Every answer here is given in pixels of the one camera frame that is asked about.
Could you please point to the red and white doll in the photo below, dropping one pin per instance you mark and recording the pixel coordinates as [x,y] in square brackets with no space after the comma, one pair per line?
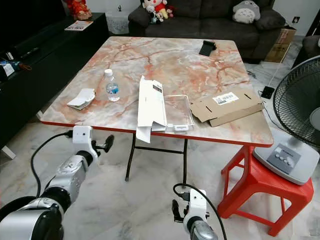
[157,8]

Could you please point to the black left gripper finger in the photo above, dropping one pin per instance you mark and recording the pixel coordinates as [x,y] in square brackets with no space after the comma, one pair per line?
[109,143]

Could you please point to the flat brown cardboard box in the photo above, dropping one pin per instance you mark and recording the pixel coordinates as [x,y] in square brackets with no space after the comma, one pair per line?
[227,107]

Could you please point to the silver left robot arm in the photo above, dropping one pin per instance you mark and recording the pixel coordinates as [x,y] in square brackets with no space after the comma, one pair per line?
[70,175]

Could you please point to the grey totoro plush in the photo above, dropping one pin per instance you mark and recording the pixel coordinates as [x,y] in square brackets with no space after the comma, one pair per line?
[246,12]

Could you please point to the wall socket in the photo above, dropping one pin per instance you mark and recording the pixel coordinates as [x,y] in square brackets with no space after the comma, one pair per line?
[296,19]

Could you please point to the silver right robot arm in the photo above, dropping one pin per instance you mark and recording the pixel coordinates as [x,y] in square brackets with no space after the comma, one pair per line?
[202,231]

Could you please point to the black tv console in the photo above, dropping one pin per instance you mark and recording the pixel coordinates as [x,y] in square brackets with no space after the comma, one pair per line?
[50,70]

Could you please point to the marble top folding table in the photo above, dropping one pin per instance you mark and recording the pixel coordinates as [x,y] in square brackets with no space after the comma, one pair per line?
[165,62]

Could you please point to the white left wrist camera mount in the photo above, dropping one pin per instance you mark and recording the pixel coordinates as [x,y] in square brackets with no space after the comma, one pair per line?
[83,137]

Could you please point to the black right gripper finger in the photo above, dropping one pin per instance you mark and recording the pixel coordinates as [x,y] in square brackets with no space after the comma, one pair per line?
[177,210]

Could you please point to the red plastic stool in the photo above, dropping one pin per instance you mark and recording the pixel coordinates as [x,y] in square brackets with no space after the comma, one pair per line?
[262,190]

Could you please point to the clear plastic tray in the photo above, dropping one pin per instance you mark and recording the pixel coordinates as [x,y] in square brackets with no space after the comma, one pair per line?
[180,112]

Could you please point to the grey electric fan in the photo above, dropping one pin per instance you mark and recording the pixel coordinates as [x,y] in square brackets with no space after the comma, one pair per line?
[287,157]

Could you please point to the black television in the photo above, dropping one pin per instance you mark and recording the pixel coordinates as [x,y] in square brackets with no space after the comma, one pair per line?
[30,20]

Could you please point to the small black pouch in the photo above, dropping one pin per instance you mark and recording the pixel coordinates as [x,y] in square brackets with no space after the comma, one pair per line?
[207,47]

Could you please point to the brown carton with print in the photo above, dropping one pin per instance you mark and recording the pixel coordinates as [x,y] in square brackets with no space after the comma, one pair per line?
[280,44]

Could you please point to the dark grey sofa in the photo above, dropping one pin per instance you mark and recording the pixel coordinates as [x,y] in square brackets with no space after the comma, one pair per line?
[205,22]

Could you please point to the white side stand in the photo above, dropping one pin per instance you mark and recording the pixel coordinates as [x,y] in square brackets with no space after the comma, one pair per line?
[117,22]

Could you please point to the black power adapter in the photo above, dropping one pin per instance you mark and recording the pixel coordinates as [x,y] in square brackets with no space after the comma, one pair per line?
[267,91]

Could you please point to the white paper napkin stack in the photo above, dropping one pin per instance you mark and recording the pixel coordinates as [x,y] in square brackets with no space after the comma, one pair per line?
[81,99]

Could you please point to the clear plastic water bottle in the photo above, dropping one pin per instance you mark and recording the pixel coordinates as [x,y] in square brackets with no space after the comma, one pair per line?
[112,86]

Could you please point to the printed magazine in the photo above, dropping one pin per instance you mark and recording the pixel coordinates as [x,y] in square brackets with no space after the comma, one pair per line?
[78,25]

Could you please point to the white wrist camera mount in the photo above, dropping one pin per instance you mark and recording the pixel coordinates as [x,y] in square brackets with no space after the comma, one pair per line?
[197,202]
[83,137]

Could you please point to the red figurine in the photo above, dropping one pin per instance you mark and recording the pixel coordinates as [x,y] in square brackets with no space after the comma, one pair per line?
[78,8]

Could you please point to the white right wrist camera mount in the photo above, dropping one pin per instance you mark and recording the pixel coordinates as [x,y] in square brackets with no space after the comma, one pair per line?
[197,202]

